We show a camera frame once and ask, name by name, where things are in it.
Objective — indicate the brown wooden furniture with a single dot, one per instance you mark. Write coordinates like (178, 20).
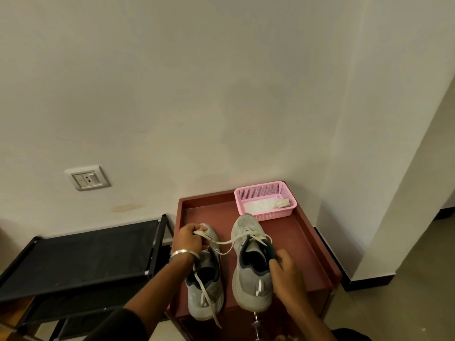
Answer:
(10, 312)

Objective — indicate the person's left forearm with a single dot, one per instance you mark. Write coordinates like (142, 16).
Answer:
(160, 291)

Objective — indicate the person's right hand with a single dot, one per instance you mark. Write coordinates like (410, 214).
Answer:
(289, 280)

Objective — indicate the person's left hand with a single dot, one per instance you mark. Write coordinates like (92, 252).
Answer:
(188, 239)

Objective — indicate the grey sneaker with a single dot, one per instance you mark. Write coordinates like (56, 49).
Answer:
(206, 298)
(249, 284)

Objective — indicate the black skirting board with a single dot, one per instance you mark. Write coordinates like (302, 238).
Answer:
(369, 282)

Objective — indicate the reddish-brown side table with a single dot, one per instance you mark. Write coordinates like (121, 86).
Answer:
(302, 252)

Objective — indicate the black shoe rack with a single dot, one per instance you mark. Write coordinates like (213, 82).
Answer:
(81, 252)

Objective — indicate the stack of white wipes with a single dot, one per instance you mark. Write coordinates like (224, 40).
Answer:
(259, 207)

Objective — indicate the white wall socket plate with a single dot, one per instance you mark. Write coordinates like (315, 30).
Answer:
(89, 179)

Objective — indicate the pink plastic basket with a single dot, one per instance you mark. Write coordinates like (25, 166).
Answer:
(263, 189)

